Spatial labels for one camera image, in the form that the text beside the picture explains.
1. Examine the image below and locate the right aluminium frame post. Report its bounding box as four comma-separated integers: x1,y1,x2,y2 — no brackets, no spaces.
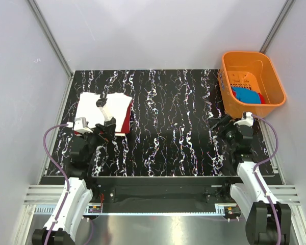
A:
260,0,296,54

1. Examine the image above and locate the grey slotted cable duct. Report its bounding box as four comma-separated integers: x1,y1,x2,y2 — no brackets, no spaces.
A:
35,204,242,217

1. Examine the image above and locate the dark red t shirt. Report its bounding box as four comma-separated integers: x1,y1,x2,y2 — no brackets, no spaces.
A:
74,101,132,136

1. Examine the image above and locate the left aluminium frame post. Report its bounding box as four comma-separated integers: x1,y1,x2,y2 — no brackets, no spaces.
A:
26,0,73,79

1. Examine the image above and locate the white t shirt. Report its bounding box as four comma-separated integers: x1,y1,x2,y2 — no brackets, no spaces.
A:
73,92,133,136

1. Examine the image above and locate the bright red t shirt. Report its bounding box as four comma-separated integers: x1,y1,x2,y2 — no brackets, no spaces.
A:
258,93,266,104

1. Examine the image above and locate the blue t shirt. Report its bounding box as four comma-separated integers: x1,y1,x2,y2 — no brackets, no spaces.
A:
232,87,262,104

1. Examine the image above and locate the aluminium frame post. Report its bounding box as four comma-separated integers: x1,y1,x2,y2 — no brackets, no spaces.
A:
26,0,73,79
260,0,296,54

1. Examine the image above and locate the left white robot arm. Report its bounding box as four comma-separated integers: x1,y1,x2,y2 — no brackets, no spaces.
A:
32,118,116,244

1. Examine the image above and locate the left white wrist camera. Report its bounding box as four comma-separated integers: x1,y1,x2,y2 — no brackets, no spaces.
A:
67,117,93,134

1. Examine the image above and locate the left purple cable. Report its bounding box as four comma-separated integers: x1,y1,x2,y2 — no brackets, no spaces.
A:
42,124,73,245

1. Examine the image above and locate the orange plastic basket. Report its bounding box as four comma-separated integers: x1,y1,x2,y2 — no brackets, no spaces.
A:
218,51,286,119

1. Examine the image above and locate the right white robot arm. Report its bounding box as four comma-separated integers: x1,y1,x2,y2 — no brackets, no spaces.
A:
211,112,292,244

